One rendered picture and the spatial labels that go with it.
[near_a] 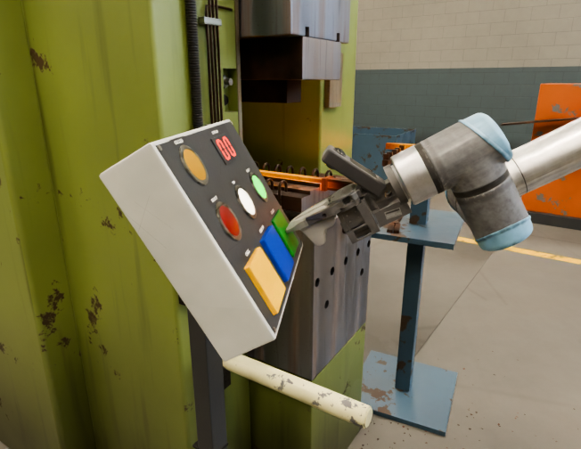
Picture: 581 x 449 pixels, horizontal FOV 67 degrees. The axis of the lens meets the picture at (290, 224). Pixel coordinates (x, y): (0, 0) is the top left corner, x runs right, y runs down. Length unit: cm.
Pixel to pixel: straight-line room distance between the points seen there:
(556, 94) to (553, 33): 418
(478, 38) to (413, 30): 120
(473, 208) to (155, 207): 49
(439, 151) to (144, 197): 44
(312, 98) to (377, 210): 79
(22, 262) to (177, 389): 52
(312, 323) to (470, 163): 66
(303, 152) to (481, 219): 87
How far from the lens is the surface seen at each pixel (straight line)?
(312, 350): 125
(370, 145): 499
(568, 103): 461
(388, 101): 943
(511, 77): 878
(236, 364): 110
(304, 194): 117
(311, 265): 114
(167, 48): 97
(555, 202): 472
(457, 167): 73
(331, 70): 123
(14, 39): 130
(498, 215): 76
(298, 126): 152
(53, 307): 142
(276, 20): 109
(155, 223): 55
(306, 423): 141
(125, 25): 100
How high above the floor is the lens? 126
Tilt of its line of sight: 18 degrees down
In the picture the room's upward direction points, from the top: straight up
